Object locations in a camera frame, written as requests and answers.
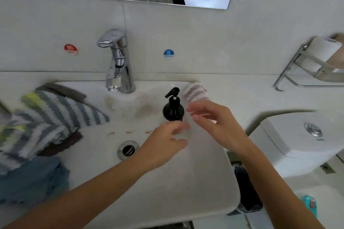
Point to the person's left hand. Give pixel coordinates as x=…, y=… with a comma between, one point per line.
x=161, y=148

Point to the person's right hand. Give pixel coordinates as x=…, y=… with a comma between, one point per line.
x=223, y=127

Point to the white ceramic sink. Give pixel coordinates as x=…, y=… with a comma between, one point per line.
x=177, y=188

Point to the pink white striped cloth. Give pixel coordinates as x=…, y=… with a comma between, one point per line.
x=195, y=93

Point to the brown cloth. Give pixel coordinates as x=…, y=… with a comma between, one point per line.
x=62, y=91

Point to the blue stained cloth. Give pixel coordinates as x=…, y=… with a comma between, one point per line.
x=29, y=180

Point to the person's left forearm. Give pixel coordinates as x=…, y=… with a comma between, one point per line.
x=80, y=199

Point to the person's right forearm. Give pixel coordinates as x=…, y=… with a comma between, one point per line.
x=274, y=194

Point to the metal sink drain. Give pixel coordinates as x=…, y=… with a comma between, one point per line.
x=128, y=149

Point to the black pump soap bottle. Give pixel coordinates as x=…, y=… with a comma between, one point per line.
x=173, y=109

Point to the black bin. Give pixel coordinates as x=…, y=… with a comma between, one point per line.
x=247, y=191

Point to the white toilet tank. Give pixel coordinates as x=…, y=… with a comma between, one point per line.
x=295, y=143

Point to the gray patterned trousers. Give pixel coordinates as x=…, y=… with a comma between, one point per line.
x=172, y=225

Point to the chrome flush button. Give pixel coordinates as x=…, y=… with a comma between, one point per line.
x=313, y=129

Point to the blue round sticker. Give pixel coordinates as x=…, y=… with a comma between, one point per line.
x=169, y=53

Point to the chrome faucet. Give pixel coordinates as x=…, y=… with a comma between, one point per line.
x=119, y=57

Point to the metal floor drain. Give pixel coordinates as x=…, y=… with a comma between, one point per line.
x=327, y=167

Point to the teal tube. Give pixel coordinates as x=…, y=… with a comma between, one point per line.
x=309, y=205

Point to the white toilet paper roll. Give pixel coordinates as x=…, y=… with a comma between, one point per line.
x=321, y=51

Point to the white toilet lid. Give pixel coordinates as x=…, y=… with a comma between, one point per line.
x=322, y=210

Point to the red round sticker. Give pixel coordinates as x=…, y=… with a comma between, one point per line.
x=70, y=49

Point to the brown paper roll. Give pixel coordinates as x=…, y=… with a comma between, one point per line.
x=337, y=54

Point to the metal wall shelf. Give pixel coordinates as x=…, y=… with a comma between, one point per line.
x=312, y=78

